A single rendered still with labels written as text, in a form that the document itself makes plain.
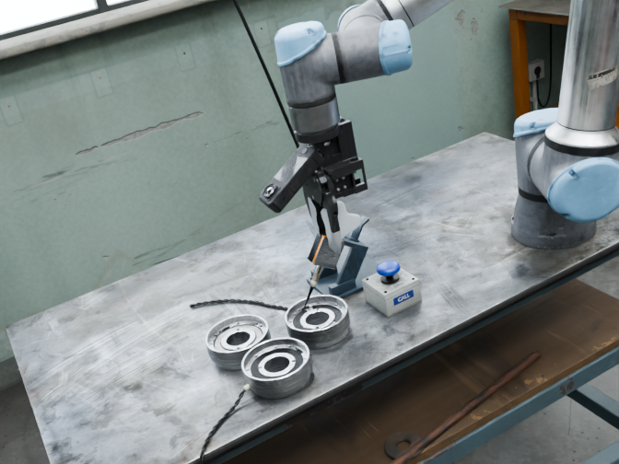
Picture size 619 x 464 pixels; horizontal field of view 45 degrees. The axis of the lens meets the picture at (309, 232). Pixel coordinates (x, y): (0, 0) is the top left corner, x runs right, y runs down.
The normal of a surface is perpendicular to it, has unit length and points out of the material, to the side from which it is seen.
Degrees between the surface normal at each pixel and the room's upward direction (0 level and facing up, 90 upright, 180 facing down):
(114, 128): 90
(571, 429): 0
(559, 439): 0
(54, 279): 90
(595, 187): 97
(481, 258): 0
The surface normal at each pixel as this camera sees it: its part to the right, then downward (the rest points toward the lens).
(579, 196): 0.05, 0.56
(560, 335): -0.18, -0.87
